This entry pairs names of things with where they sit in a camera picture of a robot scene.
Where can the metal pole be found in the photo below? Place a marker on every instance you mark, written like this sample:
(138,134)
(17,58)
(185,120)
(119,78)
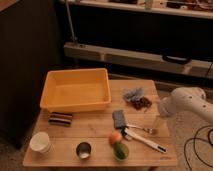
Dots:
(73,37)

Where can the small metal cup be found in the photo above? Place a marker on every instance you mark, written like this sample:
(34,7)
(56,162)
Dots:
(83,150)

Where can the crumpled blue grey cloth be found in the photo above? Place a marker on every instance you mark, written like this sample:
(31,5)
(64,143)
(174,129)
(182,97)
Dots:
(132,94)

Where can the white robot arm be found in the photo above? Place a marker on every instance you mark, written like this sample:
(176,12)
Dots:
(184,100)

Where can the orange peach fruit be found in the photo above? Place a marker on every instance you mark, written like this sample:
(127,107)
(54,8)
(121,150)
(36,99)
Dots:
(115,137)

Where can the dark striped block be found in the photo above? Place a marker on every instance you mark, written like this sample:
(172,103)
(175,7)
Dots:
(59,118)

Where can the black handle on shelf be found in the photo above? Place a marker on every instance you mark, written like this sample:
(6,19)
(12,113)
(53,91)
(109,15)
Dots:
(181,61)

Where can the blue grey sponge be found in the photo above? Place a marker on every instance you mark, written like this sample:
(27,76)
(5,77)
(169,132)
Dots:
(119,119)

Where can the green fruit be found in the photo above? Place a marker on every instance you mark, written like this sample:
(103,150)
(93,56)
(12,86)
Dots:
(121,151)

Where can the dark grape bunch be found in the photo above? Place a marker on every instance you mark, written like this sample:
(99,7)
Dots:
(140,103)

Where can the grey metal shelf rail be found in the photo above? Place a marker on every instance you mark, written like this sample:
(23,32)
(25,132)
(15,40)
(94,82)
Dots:
(137,59)

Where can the metal fork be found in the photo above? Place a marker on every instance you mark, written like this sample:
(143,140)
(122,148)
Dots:
(147,130)

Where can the yellow plastic bin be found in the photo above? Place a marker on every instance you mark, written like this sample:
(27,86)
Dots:
(76,90)

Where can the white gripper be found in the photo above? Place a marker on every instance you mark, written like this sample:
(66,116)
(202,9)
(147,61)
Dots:
(163,108)

